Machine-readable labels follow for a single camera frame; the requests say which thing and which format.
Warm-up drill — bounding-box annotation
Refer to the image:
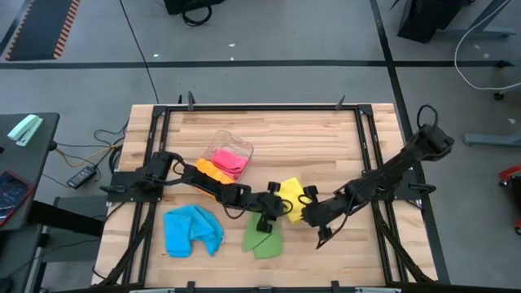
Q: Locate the blue microfiber towel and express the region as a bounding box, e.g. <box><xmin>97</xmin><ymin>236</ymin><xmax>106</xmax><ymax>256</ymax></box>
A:
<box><xmin>163</xmin><ymin>204</ymin><xmax>225</xmax><ymax>259</ymax></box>

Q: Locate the black floor cabinet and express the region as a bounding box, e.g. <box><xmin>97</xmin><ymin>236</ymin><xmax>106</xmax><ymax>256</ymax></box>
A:
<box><xmin>396</xmin><ymin>0</ymin><xmax>465</xmax><ymax>44</ymax></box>

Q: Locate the green microfiber towel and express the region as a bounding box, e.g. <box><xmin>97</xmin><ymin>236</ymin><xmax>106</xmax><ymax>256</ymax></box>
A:
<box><xmin>242</xmin><ymin>211</ymin><xmax>285</xmax><ymax>260</ymax></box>

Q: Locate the black table cable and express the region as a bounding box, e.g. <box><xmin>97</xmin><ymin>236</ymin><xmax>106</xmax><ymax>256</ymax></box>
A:
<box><xmin>93</xmin><ymin>121</ymin><xmax>128</xmax><ymax>172</ymax></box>

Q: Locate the black side table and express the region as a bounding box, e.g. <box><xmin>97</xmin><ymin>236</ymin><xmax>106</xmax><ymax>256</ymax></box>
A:
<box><xmin>0</xmin><ymin>112</ymin><xmax>61</xmax><ymax>233</ymax></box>

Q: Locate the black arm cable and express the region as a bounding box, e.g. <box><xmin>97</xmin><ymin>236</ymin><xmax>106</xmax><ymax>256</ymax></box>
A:
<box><xmin>416</xmin><ymin>104</ymin><xmax>440</xmax><ymax>129</ymax></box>
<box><xmin>221</xmin><ymin>198</ymin><xmax>254</xmax><ymax>221</ymax></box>

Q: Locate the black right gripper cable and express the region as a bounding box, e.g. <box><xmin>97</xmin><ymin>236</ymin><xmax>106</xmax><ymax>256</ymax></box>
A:
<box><xmin>315</xmin><ymin>217</ymin><xmax>349</xmax><ymax>250</ymax></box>

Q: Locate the yellow cable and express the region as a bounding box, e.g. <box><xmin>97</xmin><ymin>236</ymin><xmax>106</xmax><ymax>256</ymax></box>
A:
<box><xmin>55</xmin><ymin>144</ymin><xmax>123</xmax><ymax>168</ymax></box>

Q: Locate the clear plastic container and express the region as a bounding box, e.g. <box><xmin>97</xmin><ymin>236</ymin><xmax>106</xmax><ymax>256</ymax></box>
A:
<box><xmin>194</xmin><ymin>129</ymin><xmax>255</xmax><ymax>200</ymax></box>

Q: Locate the black equipment with cable loop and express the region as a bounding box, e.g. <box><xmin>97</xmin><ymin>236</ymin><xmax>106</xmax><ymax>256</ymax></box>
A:
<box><xmin>163</xmin><ymin>0</ymin><xmax>225</xmax><ymax>28</ymax></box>

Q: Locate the red wheeled cart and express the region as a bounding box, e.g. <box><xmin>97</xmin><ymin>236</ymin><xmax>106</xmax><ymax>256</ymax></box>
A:
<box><xmin>498</xmin><ymin>164</ymin><xmax>521</xmax><ymax>236</ymax></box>

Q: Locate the grey metal table foot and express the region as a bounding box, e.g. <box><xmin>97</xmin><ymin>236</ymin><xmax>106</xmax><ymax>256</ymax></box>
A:
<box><xmin>463</xmin><ymin>133</ymin><xmax>521</xmax><ymax>147</ymax></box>

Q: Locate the pink microfiber towel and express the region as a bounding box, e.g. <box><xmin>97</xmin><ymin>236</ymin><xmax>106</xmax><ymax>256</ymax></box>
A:
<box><xmin>211</xmin><ymin>148</ymin><xmax>249</xmax><ymax>181</ymax></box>

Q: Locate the black metal table frame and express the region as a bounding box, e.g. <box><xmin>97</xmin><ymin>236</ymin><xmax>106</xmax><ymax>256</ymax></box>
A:
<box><xmin>97</xmin><ymin>103</ymin><xmax>451</xmax><ymax>293</ymax></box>

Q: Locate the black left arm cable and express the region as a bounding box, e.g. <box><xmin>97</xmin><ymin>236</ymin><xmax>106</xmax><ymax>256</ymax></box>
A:
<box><xmin>221</xmin><ymin>198</ymin><xmax>254</xmax><ymax>221</ymax></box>

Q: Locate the smartphone with red case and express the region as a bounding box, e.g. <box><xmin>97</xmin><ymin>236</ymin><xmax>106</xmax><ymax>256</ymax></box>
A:
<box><xmin>0</xmin><ymin>170</ymin><xmax>36</xmax><ymax>228</ymax></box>

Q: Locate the black orange-striped floor mat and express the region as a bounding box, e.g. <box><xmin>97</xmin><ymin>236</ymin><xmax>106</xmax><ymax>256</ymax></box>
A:
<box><xmin>5</xmin><ymin>0</ymin><xmax>81</xmax><ymax>62</ymax></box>

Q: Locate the black power adapter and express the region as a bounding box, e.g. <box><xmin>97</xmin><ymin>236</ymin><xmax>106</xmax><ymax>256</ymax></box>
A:
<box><xmin>66</xmin><ymin>165</ymin><xmax>98</xmax><ymax>190</ymax></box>

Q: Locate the black floor cable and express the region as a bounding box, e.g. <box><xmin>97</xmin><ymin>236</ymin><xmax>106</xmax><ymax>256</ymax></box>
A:
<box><xmin>119</xmin><ymin>0</ymin><xmax>160</xmax><ymax>105</ymax></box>

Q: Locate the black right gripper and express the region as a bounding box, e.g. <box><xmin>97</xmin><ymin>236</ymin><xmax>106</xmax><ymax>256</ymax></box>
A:
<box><xmin>300</xmin><ymin>185</ymin><xmax>347</xmax><ymax>241</ymax></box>

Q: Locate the mint green stapler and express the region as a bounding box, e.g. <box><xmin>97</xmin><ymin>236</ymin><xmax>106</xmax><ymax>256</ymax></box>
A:
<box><xmin>7</xmin><ymin>114</ymin><xmax>44</xmax><ymax>147</ymax></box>

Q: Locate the white floor cable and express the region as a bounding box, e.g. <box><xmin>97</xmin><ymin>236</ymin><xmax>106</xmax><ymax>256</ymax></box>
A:
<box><xmin>454</xmin><ymin>0</ymin><xmax>521</xmax><ymax>91</ymax></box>

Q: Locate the large orange microfiber towel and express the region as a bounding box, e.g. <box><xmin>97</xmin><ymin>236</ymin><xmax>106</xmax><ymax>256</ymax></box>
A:
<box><xmin>195</xmin><ymin>157</ymin><xmax>236</xmax><ymax>199</ymax></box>

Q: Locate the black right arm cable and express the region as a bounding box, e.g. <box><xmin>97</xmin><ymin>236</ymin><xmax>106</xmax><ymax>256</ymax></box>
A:
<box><xmin>416</xmin><ymin>104</ymin><xmax>440</xmax><ymax>129</ymax></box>

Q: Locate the yellow microfiber towel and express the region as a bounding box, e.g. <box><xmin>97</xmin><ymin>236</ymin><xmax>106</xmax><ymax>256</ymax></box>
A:
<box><xmin>276</xmin><ymin>177</ymin><xmax>307</xmax><ymax>225</ymax></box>

